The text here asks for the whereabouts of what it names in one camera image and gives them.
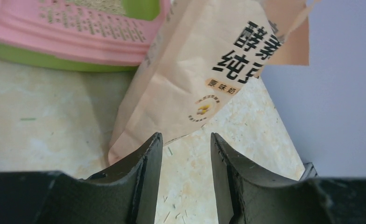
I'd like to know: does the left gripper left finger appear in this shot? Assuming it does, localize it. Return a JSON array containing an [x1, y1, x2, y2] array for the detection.
[[41, 133, 162, 224]]

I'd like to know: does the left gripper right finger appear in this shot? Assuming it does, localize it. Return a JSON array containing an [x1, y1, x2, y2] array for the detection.
[[211, 133, 331, 224]]

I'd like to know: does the pink cat litter bag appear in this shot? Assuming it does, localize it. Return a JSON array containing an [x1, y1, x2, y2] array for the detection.
[[108, 0, 315, 164]]

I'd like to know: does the pink and green litter box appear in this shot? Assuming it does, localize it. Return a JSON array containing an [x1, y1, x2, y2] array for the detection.
[[0, 0, 171, 72]]

